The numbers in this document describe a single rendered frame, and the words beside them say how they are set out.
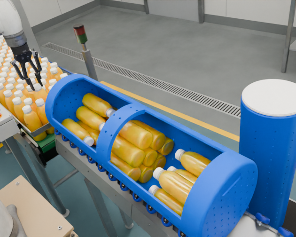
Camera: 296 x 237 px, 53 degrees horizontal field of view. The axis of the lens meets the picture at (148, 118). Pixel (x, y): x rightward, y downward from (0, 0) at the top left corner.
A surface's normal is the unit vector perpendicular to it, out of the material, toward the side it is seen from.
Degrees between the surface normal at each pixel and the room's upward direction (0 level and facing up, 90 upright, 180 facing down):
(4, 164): 0
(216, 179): 17
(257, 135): 91
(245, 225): 0
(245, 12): 90
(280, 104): 0
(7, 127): 90
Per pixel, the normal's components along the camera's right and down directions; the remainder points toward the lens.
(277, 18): -0.67, 0.53
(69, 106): 0.68, 0.37
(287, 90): -0.15, -0.78
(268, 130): -0.38, 0.61
